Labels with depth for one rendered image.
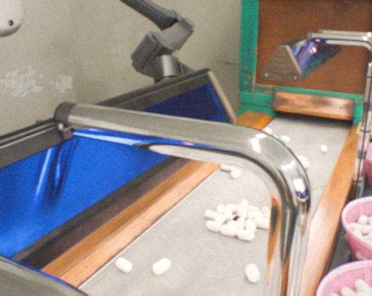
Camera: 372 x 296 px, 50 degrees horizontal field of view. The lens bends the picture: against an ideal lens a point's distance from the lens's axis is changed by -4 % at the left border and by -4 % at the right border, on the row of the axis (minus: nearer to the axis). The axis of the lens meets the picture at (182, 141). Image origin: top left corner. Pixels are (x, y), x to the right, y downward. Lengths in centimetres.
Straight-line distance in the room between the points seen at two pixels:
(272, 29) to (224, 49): 102
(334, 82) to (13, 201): 146
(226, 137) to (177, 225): 67
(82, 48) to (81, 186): 304
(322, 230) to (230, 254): 19
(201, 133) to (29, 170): 11
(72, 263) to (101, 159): 47
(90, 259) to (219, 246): 25
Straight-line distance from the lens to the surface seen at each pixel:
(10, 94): 299
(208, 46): 269
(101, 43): 317
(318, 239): 83
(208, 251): 80
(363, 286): 77
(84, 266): 75
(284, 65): 83
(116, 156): 31
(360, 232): 93
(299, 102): 160
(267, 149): 22
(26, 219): 25
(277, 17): 165
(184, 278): 74
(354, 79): 161
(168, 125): 24
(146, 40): 91
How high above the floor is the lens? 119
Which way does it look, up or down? 19 degrees down
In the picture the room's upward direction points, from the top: straight up
